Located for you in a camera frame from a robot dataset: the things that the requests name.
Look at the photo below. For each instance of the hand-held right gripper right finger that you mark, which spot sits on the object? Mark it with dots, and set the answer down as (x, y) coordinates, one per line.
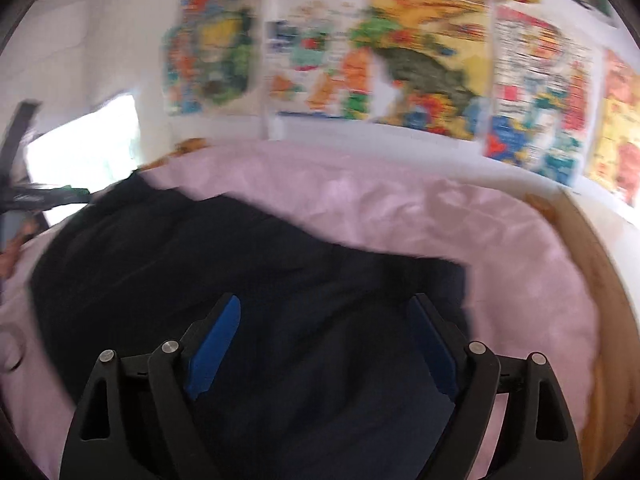
(432, 350)

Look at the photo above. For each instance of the city collage drawing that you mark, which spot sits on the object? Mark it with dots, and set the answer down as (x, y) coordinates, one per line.
(540, 95)

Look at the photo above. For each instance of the blond boy drawing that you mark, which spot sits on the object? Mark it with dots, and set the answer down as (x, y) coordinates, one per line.
(215, 55)

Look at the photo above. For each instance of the wooden bed frame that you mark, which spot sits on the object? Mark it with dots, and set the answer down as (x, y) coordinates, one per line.
(605, 290)

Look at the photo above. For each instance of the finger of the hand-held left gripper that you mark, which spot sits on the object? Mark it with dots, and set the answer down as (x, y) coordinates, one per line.
(50, 197)

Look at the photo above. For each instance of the person's left hand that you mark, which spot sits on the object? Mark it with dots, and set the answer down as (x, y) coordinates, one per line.
(12, 255)

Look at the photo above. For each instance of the yellow pigs and chicks drawing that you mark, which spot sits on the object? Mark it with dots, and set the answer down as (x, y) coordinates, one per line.
(620, 135)

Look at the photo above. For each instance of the landscape hills drawing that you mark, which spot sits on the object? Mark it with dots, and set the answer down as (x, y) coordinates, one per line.
(430, 60)

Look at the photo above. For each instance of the pink bed sheet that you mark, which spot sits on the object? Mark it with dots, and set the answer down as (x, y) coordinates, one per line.
(425, 210)

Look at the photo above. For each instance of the cup and fruits drawing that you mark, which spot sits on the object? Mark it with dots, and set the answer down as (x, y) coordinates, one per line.
(320, 55)

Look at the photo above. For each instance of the black padded jacket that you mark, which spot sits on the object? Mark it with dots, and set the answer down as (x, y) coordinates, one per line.
(250, 270)

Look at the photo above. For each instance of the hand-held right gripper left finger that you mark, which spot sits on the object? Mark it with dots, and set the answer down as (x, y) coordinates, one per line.
(212, 350)

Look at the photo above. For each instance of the bright window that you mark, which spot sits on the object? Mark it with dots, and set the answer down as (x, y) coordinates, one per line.
(85, 150)

